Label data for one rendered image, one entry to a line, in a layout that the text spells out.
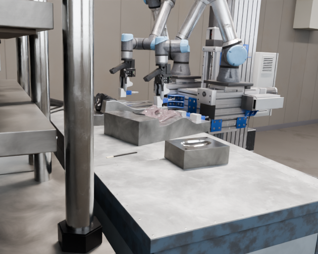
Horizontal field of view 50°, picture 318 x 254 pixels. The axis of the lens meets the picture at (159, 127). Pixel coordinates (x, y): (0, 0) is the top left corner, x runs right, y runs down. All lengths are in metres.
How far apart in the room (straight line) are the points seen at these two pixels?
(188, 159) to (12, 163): 0.60
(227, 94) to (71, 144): 1.54
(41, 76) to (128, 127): 0.56
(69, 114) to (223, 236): 0.51
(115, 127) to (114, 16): 2.44
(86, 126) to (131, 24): 3.35
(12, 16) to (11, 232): 0.48
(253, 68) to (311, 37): 4.01
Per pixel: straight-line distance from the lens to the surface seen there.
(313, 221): 1.17
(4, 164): 1.23
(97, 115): 1.83
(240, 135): 2.58
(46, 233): 0.86
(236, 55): 2.00
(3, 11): 0.71
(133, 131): 1.48
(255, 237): 1.02
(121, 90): 2.21
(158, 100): 2.00
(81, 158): 0.70
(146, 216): 0.88
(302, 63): 6.36
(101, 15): 3.82
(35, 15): 0.71
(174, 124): 1.60
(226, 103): 2.13
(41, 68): 1.07
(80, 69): 0.66
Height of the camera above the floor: 1.21
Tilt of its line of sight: 13 degrees down
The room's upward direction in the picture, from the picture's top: 3 degrees clockwise
